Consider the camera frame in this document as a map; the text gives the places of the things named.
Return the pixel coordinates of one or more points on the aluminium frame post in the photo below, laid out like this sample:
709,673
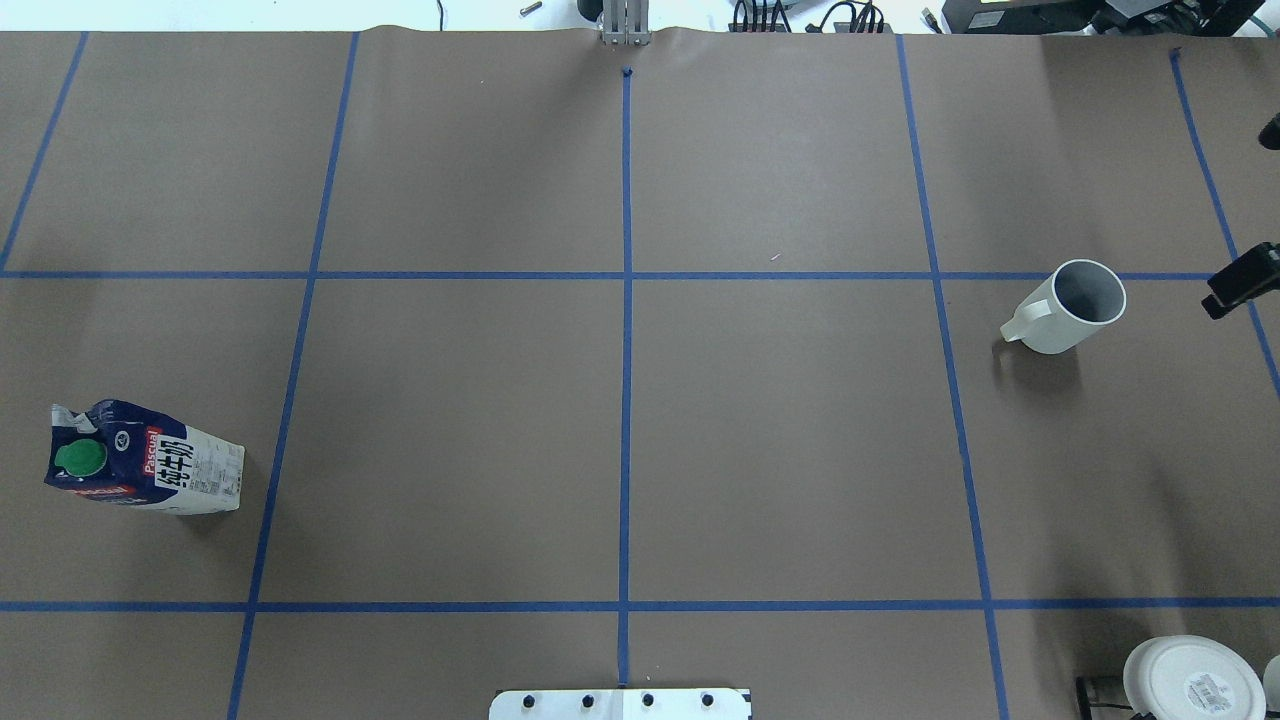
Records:
624,23

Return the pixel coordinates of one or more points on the white upside-down mug on rack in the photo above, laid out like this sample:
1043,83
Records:
1192,677

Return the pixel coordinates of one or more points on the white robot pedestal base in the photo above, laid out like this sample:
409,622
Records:
624,703

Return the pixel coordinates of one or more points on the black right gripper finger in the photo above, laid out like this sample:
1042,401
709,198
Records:
1246,278

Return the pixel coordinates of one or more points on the blue white milk carton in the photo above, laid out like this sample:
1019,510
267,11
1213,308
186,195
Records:
127,455

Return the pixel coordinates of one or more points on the white mug grey inside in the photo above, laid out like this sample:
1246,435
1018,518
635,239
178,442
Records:
1079,299

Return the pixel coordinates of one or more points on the black wire mug rack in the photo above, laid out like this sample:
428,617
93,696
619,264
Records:
1102,697

